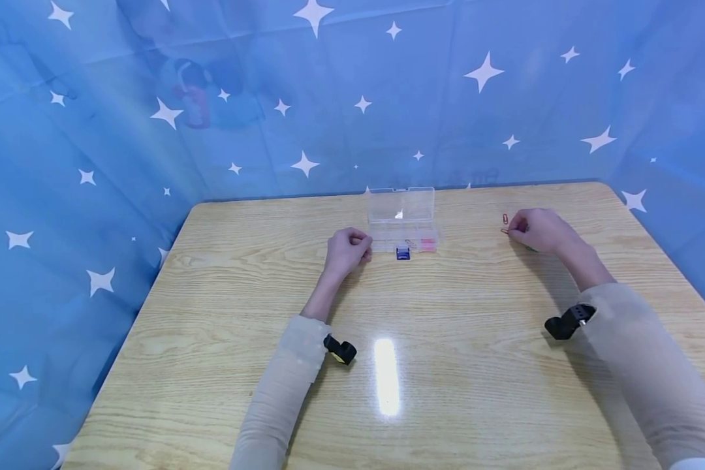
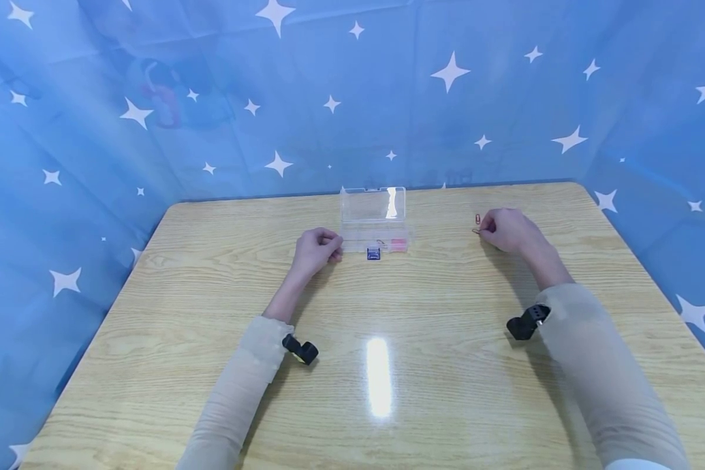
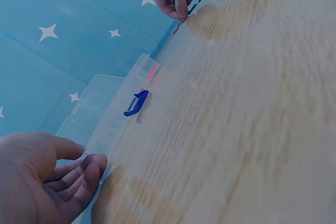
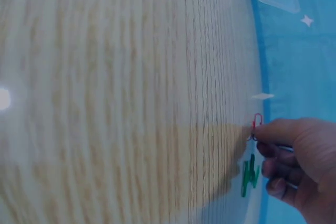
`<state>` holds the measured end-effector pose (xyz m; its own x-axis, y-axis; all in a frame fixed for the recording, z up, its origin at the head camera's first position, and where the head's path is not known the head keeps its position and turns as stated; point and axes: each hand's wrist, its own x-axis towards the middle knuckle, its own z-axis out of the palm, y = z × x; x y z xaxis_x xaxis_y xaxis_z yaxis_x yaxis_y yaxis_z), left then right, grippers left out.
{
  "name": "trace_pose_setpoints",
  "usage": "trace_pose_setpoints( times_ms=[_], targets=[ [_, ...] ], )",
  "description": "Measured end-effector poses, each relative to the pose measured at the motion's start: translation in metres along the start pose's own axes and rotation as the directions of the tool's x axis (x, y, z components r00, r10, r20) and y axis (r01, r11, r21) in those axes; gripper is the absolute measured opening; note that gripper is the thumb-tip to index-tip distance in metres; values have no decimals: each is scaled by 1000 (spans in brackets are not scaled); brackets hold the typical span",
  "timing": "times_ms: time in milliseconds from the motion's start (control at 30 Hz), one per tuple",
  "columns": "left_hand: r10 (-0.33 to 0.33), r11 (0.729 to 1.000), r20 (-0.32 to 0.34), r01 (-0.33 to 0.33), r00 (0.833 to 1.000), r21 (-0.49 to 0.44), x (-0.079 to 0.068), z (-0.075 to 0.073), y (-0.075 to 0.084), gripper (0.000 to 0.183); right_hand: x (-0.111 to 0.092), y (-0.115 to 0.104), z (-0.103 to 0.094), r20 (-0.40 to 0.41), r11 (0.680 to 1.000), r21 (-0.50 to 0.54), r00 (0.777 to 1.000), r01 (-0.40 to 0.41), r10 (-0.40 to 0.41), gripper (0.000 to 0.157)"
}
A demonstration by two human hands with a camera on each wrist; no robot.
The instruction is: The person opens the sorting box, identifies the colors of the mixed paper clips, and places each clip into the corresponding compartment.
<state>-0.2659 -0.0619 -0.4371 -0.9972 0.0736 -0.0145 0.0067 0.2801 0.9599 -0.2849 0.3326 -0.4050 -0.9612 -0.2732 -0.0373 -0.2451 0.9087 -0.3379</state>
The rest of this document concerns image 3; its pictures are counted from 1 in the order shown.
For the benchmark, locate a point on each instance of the person's left hand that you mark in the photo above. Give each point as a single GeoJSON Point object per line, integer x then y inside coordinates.
{"type": "Point", "coordinates": [23, 176]}

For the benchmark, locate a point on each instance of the person's right fingers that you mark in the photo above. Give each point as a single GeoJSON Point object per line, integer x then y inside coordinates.
{"type": "Point", "coordinates": [179, 3]}

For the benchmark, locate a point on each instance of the person's left fingers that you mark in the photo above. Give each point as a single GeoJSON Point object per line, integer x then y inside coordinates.
{"type": "Point", "coordinates": [88, 176]}

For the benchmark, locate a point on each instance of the person's left thumb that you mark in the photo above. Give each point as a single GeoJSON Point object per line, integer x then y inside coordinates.
{"type": "Point", "coordinates": [68, 148]}

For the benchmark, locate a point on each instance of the clear plastic organizer box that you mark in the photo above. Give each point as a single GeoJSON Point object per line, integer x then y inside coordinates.
{"type": "Point", "coordinates": [105, 113]}

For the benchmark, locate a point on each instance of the row of coloured thin sticks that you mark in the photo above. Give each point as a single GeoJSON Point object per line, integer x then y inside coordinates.
{"type": "Point", "coordinates": [193, 9]}

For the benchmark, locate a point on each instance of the pink sticks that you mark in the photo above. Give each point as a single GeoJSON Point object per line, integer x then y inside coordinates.
{"type": "Point", "coordinates": [153, 74]}

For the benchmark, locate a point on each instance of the blue box latch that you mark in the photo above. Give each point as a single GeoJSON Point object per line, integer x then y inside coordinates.
{"type": "Point", "coordinates": [137, 103]}

